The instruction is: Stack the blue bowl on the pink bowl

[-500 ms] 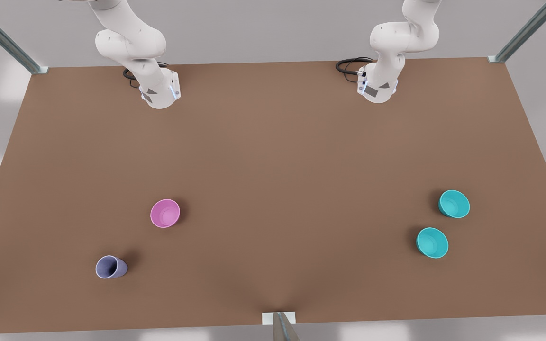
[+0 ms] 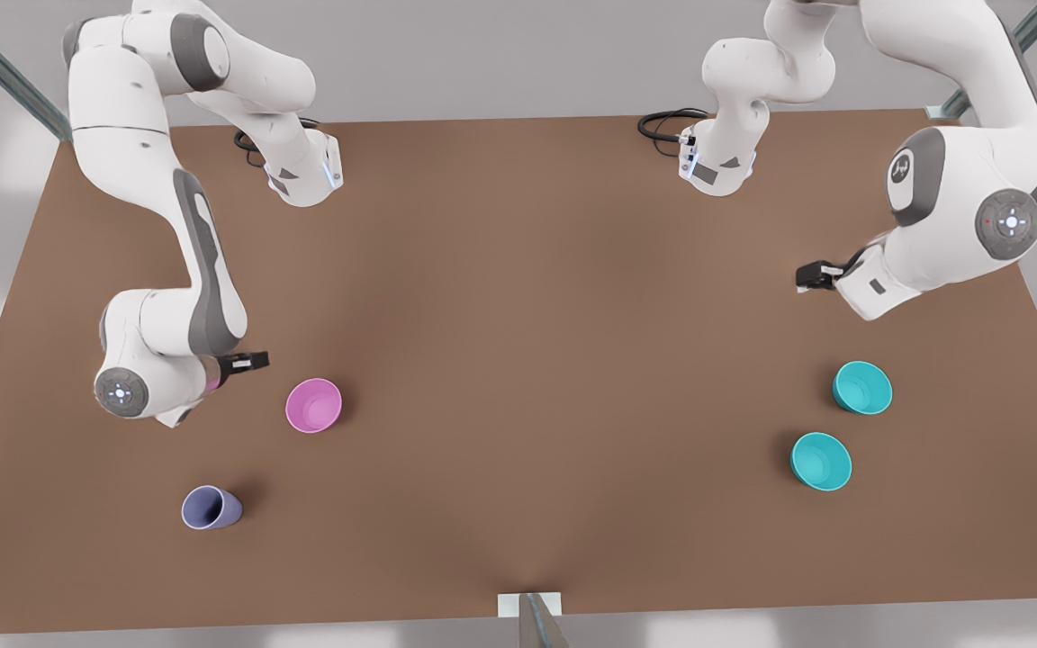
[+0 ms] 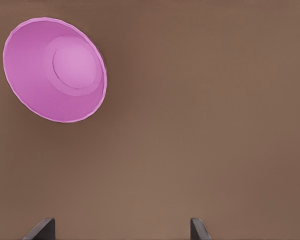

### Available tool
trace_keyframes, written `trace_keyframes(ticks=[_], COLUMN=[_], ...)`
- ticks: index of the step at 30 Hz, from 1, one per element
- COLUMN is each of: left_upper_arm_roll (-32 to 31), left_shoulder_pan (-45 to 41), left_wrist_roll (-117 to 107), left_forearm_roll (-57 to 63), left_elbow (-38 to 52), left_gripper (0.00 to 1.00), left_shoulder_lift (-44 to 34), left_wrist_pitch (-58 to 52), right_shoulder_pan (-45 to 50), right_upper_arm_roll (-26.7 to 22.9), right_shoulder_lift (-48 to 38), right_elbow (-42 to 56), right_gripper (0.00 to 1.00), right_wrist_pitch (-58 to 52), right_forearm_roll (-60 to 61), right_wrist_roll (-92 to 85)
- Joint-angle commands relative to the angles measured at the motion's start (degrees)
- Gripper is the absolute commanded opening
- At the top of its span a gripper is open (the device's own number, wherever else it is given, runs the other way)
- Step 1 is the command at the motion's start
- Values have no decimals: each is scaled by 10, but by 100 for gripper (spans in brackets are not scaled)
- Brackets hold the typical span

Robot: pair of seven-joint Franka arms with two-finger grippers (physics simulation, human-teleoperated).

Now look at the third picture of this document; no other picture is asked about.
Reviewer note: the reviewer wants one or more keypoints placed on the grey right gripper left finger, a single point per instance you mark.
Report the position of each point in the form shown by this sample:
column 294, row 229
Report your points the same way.
column 42, row 230

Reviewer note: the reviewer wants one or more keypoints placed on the pink bowl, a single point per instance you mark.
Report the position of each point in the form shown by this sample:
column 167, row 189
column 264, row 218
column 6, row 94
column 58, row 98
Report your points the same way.
column 40, row 82

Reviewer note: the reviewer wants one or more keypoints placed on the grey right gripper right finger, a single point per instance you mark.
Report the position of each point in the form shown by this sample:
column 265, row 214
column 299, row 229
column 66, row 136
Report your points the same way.
column 198, row 230

